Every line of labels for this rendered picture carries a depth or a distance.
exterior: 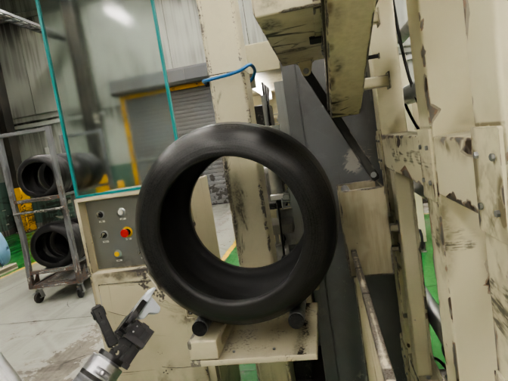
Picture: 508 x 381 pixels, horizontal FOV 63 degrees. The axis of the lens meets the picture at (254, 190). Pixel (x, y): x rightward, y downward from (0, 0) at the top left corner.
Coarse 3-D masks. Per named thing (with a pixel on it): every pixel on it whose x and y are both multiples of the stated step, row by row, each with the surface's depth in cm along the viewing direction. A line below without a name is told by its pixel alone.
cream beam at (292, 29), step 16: (256, 0) 81; (272, 0) 80; (288, 0) 80; (304, 0) 79; (320, 0) 79; (256, 16) 81; (272, 16) 82; (288, 16) 83; (304, 16) 85; (320, 16) 86; (272, 32) 94; (288, 32) 96; (304, 32) 98; (320, 32) 100; (272, 48) 112; (288, 48) 114; (304, 48) 117; (320, 48) 121; (288, 64) 138
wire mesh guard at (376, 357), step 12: (360, 264) 124; (360, 276) 114; (360, 288) 108; (360, 300) 136; (360, 312) 150; (372, 312) 90; (360, 324) 151; (372, 324) 85; (372, 336) 97; (372, 348) 103; (384, 348) 75; (372, 360) 110; (384, 360) 72; (372, 372) 120; (384, 372) 68
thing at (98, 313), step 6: (96, 306) 108; (102, 306) 110; (96, 312) 107; (102, 312) 108; (96, 318) 107; (102, 318) 107; (102, 324) 107; (108, 324) 108; (102, 330) 107; (108, 330) 107; (108, 336) 107; (114, 336) 107; (108, 342) 106; (114, 342) 107
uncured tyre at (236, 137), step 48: (192, 144) 110; (240, 144) 108; (288, 144) 109; (144, 192) 115; (192, 192) 142; (144, 240) 116; (192, 240) 142; (336, 240) 113; (192, 288) 116; (240, 288) 140; (288, 288) 111
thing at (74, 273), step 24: (0, 144) 446; (48, 144) 442; (24, 168) 460; (48, 168) 523; (24, 192) 463; (48, 192) 459; (72, 192) 494; (24, 240) 460; (48, 240) 497; (72, 240) 453; (24, 264) 462; (48, 264) 468; (72, 264) 473
